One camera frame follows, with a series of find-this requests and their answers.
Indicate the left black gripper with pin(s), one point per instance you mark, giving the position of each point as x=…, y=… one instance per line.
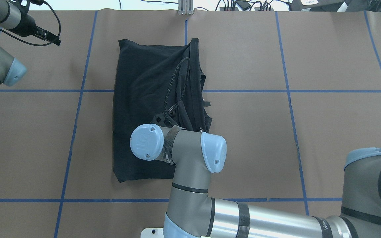
x=25, y=27

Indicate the black graphic t-shirt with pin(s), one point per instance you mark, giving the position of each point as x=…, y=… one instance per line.
x=153, y=79

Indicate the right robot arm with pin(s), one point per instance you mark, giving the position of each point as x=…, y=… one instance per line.
x=327, y=186

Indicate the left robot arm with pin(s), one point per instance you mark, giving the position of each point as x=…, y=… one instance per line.
x=17, y=23

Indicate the black power brick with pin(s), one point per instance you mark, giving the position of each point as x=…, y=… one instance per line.
x=316, y=5

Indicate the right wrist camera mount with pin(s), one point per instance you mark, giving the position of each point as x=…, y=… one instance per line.
x=161, y=121

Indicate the aluminium frame post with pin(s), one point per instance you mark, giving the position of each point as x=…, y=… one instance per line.
x=185, y=7

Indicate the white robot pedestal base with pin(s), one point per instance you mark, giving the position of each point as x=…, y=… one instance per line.
x=152, y=233

